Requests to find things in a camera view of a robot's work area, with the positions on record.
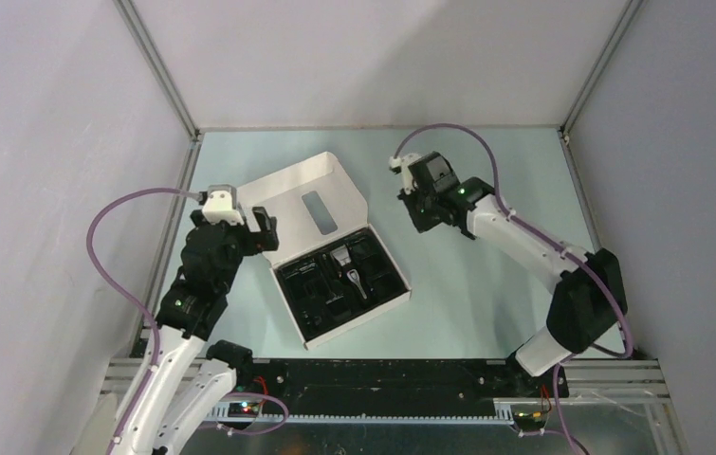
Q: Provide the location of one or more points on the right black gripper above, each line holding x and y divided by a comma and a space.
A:
420, 225

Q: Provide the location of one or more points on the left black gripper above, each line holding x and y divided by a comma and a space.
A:
266, 238

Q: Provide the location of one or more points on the white cardboard kit box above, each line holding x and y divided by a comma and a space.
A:
316, 203

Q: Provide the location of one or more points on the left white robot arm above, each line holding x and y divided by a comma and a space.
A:
156, 419

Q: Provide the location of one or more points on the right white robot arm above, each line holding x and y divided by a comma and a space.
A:
587, 292

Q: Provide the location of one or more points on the silver black hair clipper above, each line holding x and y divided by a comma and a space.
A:
341, 256

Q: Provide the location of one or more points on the black plastic tray insert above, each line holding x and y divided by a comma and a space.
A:
324, 304

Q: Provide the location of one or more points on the left control board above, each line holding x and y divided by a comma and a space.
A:
244, 409

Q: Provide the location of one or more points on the control board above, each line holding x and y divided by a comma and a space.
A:
244, 409
530, 421

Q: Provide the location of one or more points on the right control board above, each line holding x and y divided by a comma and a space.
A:
530, 421

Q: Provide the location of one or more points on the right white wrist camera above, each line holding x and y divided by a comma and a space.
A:
401, 164

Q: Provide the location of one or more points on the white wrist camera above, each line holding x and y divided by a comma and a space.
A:
222, 206
401, 164

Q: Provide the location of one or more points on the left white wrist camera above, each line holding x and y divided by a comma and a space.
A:
222, 206

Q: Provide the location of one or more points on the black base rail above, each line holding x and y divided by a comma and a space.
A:
390, 388

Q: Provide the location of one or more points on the aluminium frame rail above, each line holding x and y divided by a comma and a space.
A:
146, 44

